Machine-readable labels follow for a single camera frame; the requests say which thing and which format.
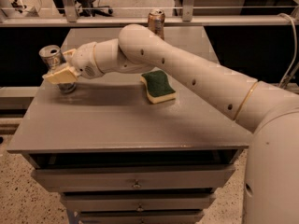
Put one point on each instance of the green yellow sponge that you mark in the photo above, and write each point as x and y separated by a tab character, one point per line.
158	89

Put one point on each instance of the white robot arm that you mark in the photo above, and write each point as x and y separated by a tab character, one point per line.
270	113

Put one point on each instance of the grey drawer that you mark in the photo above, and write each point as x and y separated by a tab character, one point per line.
138	202
147	217
134	178

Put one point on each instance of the top grey drawer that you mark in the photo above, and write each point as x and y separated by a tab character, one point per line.
134	178

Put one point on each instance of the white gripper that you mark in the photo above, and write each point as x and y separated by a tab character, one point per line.
84	60

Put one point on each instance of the orange soda can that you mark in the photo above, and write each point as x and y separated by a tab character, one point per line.
156	22

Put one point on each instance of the silver blue redbull can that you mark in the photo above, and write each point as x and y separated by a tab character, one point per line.
52	57

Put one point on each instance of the grey drawer cabinet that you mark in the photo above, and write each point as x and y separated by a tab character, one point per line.
109	123

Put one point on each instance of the bottom grey drawer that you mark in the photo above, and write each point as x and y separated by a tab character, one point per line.
147	217

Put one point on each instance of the middle grey drawer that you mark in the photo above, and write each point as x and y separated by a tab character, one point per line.
138	202

